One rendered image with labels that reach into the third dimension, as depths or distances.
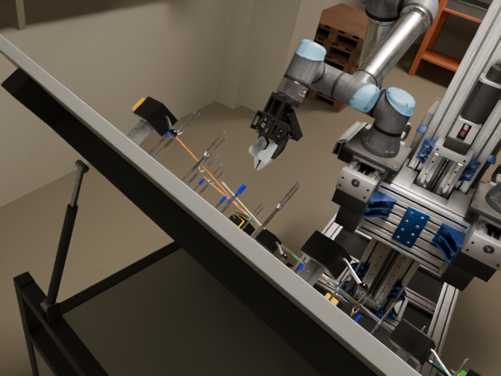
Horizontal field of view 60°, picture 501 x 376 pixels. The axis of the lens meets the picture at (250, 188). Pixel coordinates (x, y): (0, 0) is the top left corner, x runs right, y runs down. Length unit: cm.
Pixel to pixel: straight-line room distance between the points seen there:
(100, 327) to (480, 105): 144
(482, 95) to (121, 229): 208
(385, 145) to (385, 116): 12
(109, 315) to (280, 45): 307
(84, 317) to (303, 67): 96
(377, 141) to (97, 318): 115
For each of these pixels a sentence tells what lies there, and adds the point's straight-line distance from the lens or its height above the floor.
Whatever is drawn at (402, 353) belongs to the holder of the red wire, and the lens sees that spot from 92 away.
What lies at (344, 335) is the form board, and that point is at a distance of 39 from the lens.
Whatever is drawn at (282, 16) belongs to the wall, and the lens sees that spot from 397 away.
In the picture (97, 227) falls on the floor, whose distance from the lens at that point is 284.
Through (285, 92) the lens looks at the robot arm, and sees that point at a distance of 115.
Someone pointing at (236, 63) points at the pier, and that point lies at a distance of 412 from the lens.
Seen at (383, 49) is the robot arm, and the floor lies 162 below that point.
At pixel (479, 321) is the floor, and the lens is 313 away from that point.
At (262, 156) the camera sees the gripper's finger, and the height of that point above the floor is 134.
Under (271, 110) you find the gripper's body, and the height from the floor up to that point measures 146.
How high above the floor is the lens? 197
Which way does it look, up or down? 37 degrees down
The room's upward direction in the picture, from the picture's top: 14 degrees clockwise
